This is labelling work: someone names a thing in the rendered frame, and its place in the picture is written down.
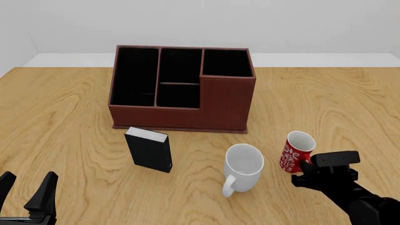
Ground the black book with white pages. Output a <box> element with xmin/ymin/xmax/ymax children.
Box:
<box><xmin>124</xmin><ymin>126</ymin><xmax>174</xmax><ymax>174</ymax></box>

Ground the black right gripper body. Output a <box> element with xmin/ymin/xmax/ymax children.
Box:
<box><xmin>291</xmin><ymin>166</ymin><xmax>359</xmax><ymax>191</ymax></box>

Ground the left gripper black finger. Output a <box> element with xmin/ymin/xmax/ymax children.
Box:
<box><xmin>23</xmin><ymin>171</ymin><xmax>59</xmax><ymax>221</ymax></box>
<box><xmin>0</xmin><ymin>171</ymin><xmax>18</xmax><ymax>208</ymax></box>

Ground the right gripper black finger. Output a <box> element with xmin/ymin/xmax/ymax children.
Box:
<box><xmin>299</xmin><ymin>161</ymin><xmax>317</xmax><ymax>177</ymax></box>

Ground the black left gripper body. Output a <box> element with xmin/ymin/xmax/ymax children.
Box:
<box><xmin>0</xmin><ymin>216</ymin><xmax>58</xmax><ymax>225</ymax></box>

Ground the red mug with white pattern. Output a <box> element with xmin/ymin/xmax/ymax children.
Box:
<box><xmin>279</xmin><ymin>130</ymin><xmax>317</xmax><ymax>174</ymax></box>

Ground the red-brown desk caddy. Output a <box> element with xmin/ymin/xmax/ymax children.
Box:
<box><xmin>107</xmin><ymin>44</ymin><xmax>258</xmax><ymax>134</ymax></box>

